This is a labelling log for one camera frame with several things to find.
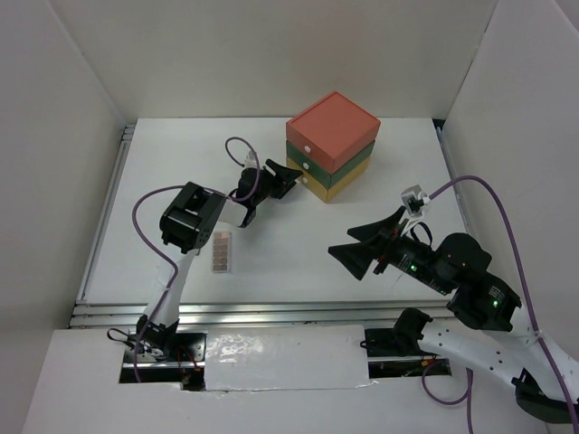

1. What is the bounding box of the aluminium table rail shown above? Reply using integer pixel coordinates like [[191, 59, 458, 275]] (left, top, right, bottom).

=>
[[70, 118, 449, 328]]

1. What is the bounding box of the white front cover panel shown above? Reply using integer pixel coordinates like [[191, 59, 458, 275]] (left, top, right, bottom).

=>
[[204, 325, 372, 392]]

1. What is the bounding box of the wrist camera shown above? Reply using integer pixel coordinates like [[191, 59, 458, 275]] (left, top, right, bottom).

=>
[[401, 184, 431, 220], [243, 151, 260, 169]]

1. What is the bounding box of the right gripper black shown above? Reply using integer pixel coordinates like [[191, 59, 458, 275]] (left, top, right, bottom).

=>
[[325, 203, 451, 292]]

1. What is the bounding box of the yellow drawer box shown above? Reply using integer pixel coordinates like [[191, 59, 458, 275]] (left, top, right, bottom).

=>
[[286, 156, 371, 203]]

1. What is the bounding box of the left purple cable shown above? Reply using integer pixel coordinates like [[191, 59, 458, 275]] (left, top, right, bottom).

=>
[[130, 137, 263, 385]]

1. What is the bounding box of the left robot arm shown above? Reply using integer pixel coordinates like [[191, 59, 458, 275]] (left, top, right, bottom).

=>
[[122, 159, 303, 361]]

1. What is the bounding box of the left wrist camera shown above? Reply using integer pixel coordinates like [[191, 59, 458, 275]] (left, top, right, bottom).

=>
[[243, 151, 260, 169]]

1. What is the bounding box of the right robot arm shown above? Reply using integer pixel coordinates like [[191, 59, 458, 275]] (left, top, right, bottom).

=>
[[327, 207, 578, 424]]

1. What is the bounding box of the green drawer box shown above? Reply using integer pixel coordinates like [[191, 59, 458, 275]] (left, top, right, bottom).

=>
[[286, 140, 375, 189]]

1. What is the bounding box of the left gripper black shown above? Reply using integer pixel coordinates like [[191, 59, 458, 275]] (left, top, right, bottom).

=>
[[252, 158, 302, 206]]

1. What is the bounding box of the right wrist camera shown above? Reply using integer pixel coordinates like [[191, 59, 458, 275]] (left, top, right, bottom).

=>
[[401, 184, 431, 220]]

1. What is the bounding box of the pink-brown eyeshadow palette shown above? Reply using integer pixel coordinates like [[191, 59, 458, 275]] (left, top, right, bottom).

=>
[[212, 231, 232, 273]]

